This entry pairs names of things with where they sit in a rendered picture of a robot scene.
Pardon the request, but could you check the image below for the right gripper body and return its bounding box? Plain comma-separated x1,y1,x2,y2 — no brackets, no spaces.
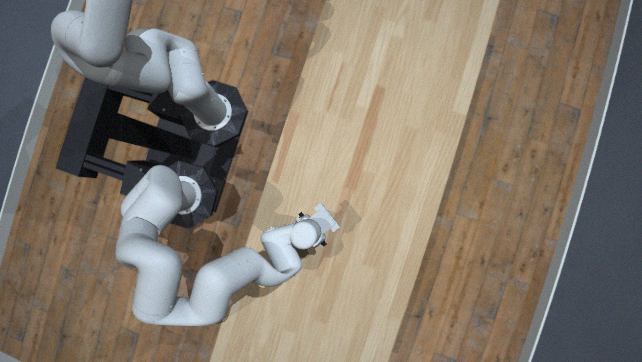
300,214,326,247

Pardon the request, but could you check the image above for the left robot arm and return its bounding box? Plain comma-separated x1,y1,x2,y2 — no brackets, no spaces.
51,0,232,131

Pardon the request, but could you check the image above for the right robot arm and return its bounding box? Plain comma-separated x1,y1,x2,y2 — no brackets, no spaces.
115,165,340,326

